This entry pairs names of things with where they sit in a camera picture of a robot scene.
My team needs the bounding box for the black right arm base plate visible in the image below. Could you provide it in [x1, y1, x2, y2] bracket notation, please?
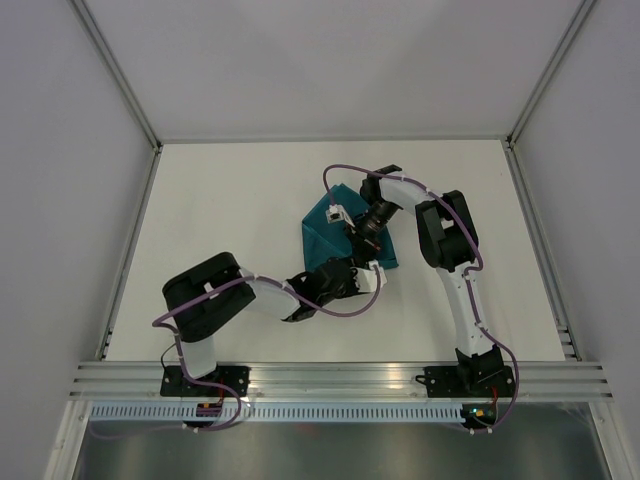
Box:
[414, 366, 516, 399]

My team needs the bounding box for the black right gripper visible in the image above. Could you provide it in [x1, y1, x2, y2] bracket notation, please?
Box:
[343, 199, 399, 268]

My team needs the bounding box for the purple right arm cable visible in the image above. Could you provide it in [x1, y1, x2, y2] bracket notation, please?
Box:
[322, 163, 519, 436]

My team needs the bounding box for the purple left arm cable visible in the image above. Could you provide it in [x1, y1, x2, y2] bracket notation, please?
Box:
[89, 267, 389, 441]

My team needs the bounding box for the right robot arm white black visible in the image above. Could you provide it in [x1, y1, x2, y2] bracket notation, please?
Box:
[346, 165, 519, 399]

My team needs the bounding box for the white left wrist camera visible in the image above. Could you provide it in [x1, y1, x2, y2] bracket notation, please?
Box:
[354, 261, 387, 294]

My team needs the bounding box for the white slotted cable duct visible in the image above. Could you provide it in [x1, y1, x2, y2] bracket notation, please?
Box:
[90, 401, 464, 424]

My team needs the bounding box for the teal cloth napkin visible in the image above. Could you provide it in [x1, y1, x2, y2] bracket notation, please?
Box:
[301, 184, 399, 271]

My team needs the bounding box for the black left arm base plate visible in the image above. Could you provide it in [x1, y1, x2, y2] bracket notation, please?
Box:
[160, 365, 250, 398]

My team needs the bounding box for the aluminium frame rail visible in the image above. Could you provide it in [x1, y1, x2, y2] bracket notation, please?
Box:
[68, 361, 613, 402]

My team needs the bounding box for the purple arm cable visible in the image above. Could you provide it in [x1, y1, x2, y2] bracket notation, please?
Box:
[89, 267, 389, 441]
[322, 163, 519, 436]

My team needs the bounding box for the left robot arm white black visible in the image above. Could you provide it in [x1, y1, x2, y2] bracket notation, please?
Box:
[162, 252, 380, 396]

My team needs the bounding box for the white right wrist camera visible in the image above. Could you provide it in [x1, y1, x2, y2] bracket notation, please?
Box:
[326, 204, 353, 225]

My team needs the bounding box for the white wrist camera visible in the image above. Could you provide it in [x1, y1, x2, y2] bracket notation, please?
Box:
[326, 204, 353, 225]
[354, 261, 387, 294]

